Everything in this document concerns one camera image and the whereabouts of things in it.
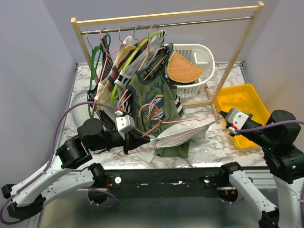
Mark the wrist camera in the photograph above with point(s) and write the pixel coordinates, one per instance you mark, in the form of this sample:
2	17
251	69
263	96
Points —
235	120
125	124

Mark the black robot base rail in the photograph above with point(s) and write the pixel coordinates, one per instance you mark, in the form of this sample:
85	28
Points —
164	183

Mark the striped cloth right of top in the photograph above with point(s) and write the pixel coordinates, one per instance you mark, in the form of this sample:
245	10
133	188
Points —
179	108

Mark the white plastic laundry basket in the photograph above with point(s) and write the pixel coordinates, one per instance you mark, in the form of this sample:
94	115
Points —
200	56

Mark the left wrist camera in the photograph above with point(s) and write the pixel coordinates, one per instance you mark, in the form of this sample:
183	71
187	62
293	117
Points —
125	124

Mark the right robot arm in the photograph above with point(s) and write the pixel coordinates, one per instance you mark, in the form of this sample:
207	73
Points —
284	160

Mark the white cloth under green top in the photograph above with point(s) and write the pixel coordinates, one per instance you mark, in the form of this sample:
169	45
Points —
145	154

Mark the lime green plastic hanger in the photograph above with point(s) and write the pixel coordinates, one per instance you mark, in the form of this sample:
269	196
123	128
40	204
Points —
141	55

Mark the white tank top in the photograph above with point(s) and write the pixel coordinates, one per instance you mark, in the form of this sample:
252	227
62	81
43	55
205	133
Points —
182	132

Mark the pink hanger at left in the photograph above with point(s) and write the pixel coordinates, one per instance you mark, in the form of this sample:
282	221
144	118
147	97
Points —
107	61

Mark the yellow plastic tray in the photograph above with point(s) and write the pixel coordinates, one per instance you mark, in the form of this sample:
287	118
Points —
244	98

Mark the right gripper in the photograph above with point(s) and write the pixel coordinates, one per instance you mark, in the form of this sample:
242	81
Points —
224	113

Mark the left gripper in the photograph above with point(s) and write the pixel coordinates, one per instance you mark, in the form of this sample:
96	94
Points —
133	139

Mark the pink hanger under green top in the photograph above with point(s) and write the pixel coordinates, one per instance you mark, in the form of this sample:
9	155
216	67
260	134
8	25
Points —
147	83

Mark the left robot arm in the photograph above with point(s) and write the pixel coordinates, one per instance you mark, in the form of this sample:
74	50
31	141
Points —
28	198

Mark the orange woven fan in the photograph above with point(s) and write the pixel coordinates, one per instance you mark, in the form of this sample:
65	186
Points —
181	70

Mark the yellow plastic hanger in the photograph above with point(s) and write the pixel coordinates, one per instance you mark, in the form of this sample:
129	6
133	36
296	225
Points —
105	88

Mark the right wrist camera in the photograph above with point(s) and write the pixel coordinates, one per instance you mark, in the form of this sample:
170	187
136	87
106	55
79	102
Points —
235	120

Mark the green graphic tank top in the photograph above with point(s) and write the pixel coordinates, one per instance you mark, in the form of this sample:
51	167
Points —
169	106

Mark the pink wire hanger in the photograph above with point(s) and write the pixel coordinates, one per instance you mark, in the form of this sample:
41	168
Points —
157	114

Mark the metal hanging rod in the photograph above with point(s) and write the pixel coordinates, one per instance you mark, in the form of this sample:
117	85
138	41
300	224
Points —
160	26

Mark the white oval plate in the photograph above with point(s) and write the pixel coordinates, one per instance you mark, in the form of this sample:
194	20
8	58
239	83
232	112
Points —
80	114

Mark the wooden clothes rack frame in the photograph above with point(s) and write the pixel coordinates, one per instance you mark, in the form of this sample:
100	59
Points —
256	9

